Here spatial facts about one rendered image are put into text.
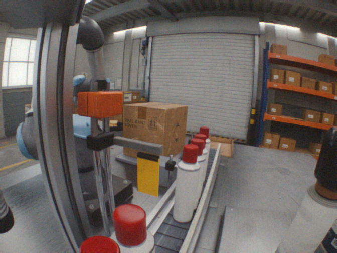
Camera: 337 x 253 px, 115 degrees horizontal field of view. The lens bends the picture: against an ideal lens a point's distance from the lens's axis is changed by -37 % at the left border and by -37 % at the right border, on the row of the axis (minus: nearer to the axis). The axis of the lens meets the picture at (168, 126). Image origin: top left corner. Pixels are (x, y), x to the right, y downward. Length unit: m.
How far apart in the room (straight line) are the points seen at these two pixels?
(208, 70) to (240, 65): 0.87
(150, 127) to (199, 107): 3.87
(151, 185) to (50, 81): 0.18
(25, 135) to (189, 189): 0.46
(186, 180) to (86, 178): 0.28
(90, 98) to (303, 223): 0.37
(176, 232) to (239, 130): 4.22
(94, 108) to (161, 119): 0.57
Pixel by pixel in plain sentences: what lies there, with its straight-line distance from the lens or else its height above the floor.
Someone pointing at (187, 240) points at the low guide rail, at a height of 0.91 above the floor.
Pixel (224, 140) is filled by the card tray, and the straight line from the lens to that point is 1.35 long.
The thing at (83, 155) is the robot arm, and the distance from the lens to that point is 0.47.
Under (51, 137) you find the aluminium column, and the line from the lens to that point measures 0.23.
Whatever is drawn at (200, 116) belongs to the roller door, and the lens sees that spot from 4.62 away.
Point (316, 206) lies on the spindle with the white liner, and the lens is 0.31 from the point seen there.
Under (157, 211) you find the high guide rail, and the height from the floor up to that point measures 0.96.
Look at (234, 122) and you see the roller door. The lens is 4.51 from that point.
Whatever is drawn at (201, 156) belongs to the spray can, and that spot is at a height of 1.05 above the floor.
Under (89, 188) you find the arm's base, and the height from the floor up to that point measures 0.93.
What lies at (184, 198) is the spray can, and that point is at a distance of 0.40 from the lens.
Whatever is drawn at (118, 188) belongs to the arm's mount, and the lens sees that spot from 0.55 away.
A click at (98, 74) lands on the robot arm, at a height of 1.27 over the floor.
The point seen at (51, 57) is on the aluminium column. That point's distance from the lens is 0.22.
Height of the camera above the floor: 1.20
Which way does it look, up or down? 12 degrees down
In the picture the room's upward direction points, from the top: 4 degrees clockwise
